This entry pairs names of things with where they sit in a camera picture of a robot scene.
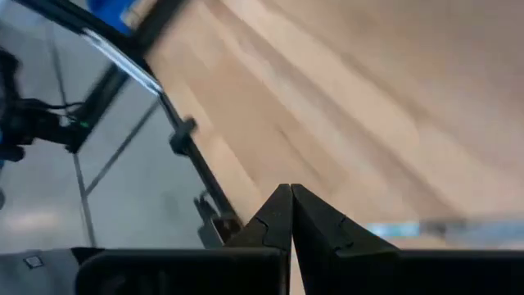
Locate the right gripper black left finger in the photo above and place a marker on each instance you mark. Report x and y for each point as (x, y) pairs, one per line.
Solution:
(262, 262)

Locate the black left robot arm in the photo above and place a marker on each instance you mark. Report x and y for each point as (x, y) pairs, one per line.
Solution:
(24, 123)

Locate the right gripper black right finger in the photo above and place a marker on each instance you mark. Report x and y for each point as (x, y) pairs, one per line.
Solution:
(348, 266)

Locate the blue bin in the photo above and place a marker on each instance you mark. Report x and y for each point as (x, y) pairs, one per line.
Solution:
(108, 12)

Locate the black aluminium table frame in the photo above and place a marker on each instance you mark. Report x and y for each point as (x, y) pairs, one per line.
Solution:
(192, 153)

